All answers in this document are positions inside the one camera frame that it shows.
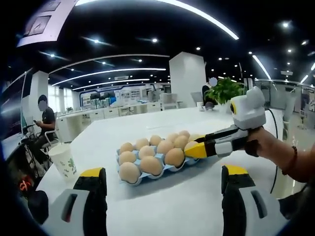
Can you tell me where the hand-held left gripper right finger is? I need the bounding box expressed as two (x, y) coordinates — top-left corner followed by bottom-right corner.
(220, 164), (290, 236)

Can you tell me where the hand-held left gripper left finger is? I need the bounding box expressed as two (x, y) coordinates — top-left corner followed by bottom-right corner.
(43, 167), (108, 236)

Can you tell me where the blue egg tray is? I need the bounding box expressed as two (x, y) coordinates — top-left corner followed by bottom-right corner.
(115, 145), (201, 186)

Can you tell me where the group of beige eggs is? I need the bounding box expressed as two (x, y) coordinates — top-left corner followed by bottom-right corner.
(118, 130), (197, 184)

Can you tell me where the person's right hand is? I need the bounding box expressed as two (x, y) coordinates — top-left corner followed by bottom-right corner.
(245, 129), (273, 158)

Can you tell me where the potted green plant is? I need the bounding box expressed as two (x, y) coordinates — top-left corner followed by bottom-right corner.
(204, 77), (246, 114)

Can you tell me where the black pouch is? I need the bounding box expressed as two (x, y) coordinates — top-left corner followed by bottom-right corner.
(28, 190), (49, 224)

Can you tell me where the person's dark patterned clothing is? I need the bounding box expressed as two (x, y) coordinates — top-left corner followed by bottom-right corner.
(278, 183), (315, 222)

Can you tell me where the white paper cup green print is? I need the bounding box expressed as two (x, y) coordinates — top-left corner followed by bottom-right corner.
(48, 144), (77, 182)

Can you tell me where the white mesh chair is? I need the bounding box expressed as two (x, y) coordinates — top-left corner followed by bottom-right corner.
(159, 92), (179, 110)

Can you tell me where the orange tool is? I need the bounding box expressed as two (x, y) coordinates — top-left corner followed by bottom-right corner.
(18, 178), (32, 192)

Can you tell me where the white table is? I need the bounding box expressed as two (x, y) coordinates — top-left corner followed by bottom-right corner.
(36, 107), (284, 236)

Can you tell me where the white office chair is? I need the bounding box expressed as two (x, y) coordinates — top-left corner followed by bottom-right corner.
(40, 129), (60, 149)

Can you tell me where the long white counter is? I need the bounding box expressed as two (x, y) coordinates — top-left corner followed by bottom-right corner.
(56, 102), (163, 143)

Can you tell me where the large dark monitor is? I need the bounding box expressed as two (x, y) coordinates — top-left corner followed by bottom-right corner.
(0, 71), (27, 141)

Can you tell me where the large hanging screen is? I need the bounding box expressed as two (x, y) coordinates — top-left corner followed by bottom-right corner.
(16, 0), (77, 47)

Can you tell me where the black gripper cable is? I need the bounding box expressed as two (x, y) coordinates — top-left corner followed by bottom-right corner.
(265, 108), (280, 195)

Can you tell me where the red bead bracelet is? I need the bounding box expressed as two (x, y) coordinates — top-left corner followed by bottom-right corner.
(282, 145), (298, 176)

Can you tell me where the blue wall display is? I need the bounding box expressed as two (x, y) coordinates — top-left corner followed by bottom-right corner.
(80, 83), (153, 108)

